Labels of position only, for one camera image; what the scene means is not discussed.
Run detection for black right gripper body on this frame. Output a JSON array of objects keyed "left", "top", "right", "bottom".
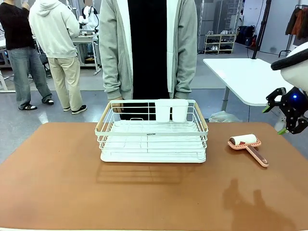
[{"left": 276, "top": 86, "right": 308, "bottom": 130}]

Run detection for pink lint roller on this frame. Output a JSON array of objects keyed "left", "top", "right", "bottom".
[{"left": 227, "top": 134, "right": 269, "bottom": 168}]

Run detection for white wire dish rack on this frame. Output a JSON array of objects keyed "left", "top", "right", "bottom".
[{"left": 94, "top": 99, "right": 209, "bottom": 164}]

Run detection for person's left forearm grey sleeve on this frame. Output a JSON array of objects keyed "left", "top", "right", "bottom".
[{"left": 173, "top": 54, "right": 198, "bottom": 100}]

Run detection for person's right forearm grey sleeve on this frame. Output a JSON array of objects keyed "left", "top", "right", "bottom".
[{"left": 102, "top": 54, "right": 125, "bottom": 101}]

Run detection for person's right hand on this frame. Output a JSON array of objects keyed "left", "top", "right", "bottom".
[{"left": 113, "top": 96, "right": 124, "bottom": 113}]

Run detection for white table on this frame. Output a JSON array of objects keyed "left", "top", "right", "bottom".
[{"left": 203, "top": 57, "right": 295, "bottom": 118}]

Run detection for black clothes rack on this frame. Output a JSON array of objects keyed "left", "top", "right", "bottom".
[{"left": 279, "top": 4, "right": 308, "bottom": 58}]

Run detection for clear plastic bag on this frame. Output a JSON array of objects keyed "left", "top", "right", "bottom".
[{"left": 208, "top": 110, "right": 243, "bottom": 123}]

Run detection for black bags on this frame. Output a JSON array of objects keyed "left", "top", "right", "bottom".
[{"left": 236, "top": 25, "right": 256, "bottom": 46}]

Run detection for black slanted pole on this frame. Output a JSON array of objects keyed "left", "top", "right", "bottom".
[{"left": 251, "top": 0, "right": 272, "bottom": 60}]

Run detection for wooden shoe shelf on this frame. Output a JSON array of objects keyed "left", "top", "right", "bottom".
[{"left": 204, "top": 29, "right": 238, "bottom": 55}]

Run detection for hanging brown jackets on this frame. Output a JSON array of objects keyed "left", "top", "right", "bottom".
[{"left": 285, "top": 7, "right": 308, "bottom": 40}]

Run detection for white plastic cutlery holder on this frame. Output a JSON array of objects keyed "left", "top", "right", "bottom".
[{"left": 154, "top": 98, "right": 190, "bottom": 123}]

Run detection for person in grey cardigan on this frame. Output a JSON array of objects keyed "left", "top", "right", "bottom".
[{"left": 99, "top": 0, "right": 198, "bottom": 121}]

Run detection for white background workbench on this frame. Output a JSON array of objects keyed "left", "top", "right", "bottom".
[{"left": 71, "top": 33, "right": 102, "bottom": 76}]

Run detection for person in white hoodie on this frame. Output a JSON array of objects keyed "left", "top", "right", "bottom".
[{"left": 28, "top": 0, "right": 88, "bottom": 116}]

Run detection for person in blue jeans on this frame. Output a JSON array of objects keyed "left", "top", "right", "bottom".
[{"left": 0, "top": 0, "right": 54, "bottom": 111}]

